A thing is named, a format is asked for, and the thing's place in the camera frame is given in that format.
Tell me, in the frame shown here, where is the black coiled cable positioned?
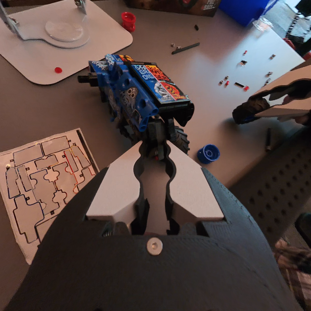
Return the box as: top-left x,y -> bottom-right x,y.
285,7 -> 303,40

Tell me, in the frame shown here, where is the printed toy truck box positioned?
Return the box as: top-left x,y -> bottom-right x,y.
123,0 -> 221,17

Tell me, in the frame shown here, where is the grey desk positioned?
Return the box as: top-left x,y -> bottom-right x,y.
0,0 -> 306,311

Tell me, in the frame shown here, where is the black axle with grey bushing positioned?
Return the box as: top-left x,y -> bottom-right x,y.
265,127 -> 273,153

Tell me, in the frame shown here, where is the toy brick monster truck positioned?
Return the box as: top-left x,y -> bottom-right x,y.
78,54 -> 195,161

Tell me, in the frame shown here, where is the red toy wheel rim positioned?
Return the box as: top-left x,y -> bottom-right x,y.
121,12 -> 136,33

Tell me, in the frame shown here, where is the long black axle rod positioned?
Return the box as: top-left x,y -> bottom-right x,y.
171,42 -> 200,55

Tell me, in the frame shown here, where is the blue storage bin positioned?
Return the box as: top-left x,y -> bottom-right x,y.
219,0 -> 278,27

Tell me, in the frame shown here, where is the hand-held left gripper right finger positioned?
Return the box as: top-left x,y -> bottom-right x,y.
165,139 -> 225,235

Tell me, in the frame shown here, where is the clear plastic bag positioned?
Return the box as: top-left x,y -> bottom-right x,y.
253,17 -> 271,31

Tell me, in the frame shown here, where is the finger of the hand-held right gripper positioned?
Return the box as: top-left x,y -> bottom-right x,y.
248,64 -> 311,102
253,97 -> 311,122

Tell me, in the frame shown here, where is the white sticker sheet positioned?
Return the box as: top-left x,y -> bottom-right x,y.
0,128 -> 100,265

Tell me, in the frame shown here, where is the white base metal stand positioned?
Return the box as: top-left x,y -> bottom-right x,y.
0,0 -> 133,85

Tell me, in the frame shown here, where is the black toy wheel blue rim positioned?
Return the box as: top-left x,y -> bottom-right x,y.
232,98 -> 271,125

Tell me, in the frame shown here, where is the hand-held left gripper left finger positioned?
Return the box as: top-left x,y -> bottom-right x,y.
86,140 -> 150,235

